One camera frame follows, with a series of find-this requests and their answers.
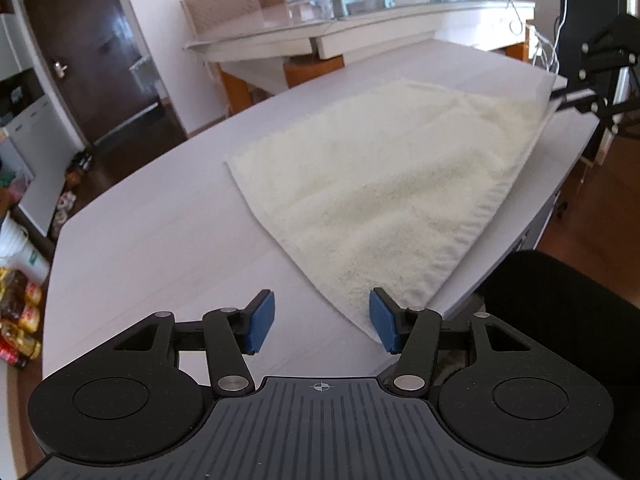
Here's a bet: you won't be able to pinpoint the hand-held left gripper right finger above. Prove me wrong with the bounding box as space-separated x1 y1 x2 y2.
368 287 532 395

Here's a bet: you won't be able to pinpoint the glass-topped white table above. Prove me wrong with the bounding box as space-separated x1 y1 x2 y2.
182 0 537 116

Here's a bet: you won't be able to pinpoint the cluster of sauce bottles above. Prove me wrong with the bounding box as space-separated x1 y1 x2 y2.
0 267 43 368

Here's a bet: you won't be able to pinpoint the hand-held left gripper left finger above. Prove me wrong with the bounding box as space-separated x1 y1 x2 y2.
112 288 277 397

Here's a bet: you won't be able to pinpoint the beige woven chair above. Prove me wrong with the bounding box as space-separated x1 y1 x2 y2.
180 0 261 43

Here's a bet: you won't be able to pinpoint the white cable bundle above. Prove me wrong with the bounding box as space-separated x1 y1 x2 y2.
507 0 561 73

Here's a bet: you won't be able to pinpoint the dark glass floor bottles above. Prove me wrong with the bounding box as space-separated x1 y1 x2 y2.
55 147 96 226

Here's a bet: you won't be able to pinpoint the white cabinet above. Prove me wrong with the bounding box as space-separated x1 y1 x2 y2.
0 12 68 238

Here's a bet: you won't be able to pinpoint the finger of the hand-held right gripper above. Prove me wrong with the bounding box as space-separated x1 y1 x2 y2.
556 87 640 140
550 12 640 98

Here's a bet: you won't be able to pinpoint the cream terry towel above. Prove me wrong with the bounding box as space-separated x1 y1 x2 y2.
225 77 558 345

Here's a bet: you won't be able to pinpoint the dark wooden door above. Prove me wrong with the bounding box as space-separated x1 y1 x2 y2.
20 0 188 147

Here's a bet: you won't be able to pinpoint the black office chair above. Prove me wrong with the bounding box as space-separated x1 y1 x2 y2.
480 250 640 480

